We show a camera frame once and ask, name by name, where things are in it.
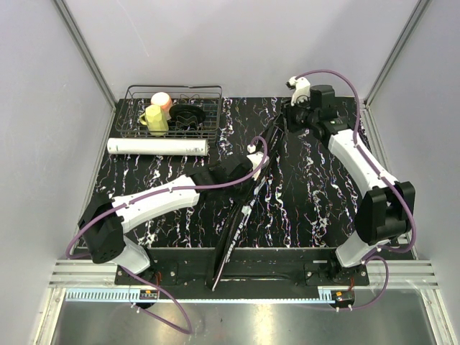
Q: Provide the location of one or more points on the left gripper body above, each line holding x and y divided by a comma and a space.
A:
242, 190

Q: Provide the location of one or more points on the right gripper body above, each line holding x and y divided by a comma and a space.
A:
297, 118

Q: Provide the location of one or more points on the black racket bag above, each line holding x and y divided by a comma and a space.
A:
239, 216

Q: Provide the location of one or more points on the white shuttlecock tube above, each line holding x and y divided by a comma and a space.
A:
162, 146

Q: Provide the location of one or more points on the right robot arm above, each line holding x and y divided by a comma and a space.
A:
386, 209

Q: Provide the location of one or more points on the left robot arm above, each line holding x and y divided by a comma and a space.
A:
106, 221

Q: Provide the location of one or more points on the marble pattern table mat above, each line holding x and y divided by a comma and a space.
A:
309, 199

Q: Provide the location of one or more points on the black bowl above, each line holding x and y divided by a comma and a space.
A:
185, 116

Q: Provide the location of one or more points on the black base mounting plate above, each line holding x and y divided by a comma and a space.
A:
273, 274

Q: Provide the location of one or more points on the yellow-green mug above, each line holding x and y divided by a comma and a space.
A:
154, 119

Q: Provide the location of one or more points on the pink cup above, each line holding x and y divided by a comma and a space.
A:
164, 101

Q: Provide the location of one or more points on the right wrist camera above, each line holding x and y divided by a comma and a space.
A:
301, 89

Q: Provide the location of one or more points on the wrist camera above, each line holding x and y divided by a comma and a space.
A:
256, 159
301, 89

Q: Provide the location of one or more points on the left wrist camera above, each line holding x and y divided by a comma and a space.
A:
256, 159

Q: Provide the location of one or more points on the wire dish rack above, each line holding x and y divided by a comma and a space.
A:
137, 99

